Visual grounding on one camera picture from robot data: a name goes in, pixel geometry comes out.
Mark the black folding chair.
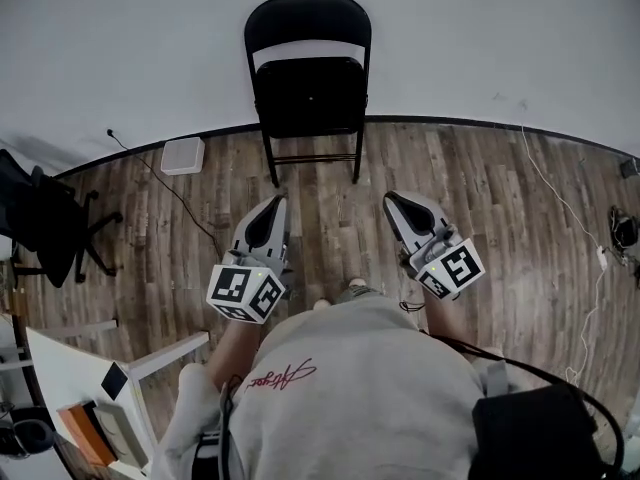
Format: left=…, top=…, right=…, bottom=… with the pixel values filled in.
left=243, top=0, right=374, bottom=189

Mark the person's right forearm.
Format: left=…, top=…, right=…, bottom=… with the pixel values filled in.
left=421, top=287, right=472, bottom=350

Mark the small black box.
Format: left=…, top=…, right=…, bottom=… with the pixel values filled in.
left=100, top=361, right=130, bottom=402

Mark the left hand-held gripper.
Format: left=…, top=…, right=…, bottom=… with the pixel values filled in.
left=205, top=194, right=295, bottom=326

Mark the person's leg in jeans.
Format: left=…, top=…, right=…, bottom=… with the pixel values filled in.
left=311, top=277, right=385, bottom=313

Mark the black office chair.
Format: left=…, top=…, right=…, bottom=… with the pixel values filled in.
left=0, top=148, right=125, bottom=290

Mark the person's grey sweatshirt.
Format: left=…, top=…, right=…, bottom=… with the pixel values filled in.
left=151, top=294, right=547, bottom=480

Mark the grey box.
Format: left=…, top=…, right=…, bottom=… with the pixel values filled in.
left=91, top=400, right=152, bottom=470

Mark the white table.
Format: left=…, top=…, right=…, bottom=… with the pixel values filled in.
left=24, top=317, right=212, bottom=480

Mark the black round object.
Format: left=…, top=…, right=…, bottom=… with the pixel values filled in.
left=0, top=417, right=57, bottom=458

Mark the black cable bundle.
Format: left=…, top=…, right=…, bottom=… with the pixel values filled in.
left=606, top=204, right=640, bottom=289

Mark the thick black pack cable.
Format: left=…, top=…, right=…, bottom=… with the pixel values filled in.
left=423, top=331, right=627, bottom=480

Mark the orange box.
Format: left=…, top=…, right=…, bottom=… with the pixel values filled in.
left=56, top=401, right=119, bottom=470

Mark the white square box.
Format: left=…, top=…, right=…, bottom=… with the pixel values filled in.
left=160, top=136, right=207, bottom=177

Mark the person's left forearm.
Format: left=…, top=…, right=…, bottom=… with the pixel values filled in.
left=206, top=312, right=265, bottom=393

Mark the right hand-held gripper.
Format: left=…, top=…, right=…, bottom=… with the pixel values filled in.
left=381, top=189, right=488, bottom=302

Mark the black floor cable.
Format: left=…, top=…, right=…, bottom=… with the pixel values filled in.
left=105, top=128, right=224, bottom=260

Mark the black pack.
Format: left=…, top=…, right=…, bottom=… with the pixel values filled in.
left=469, top=384, right=600, bottom=480

